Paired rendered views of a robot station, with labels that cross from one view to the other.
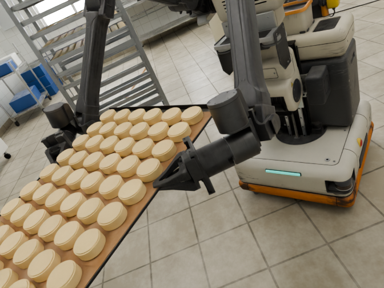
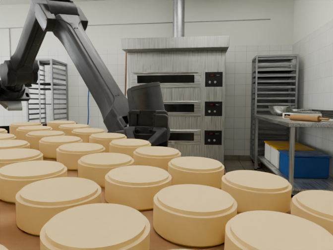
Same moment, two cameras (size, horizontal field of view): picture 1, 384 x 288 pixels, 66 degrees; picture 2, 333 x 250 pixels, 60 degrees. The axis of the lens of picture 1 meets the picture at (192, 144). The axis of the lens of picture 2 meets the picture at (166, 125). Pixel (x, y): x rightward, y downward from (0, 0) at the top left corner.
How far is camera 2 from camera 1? 66 cm
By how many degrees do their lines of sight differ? 84
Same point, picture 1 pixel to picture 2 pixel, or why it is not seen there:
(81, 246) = (205, 164)
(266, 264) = not seen: outside the picture
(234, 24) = (92, 57)
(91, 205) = (106, 156)
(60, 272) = (249, 178)
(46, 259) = (196, 189)
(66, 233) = (144, 172)
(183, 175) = (165, 132)
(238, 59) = (106, 80)
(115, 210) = (161, 148)
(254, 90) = not seen: hidden behind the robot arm
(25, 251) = (106, 220)
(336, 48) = not seen: hidden behind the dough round
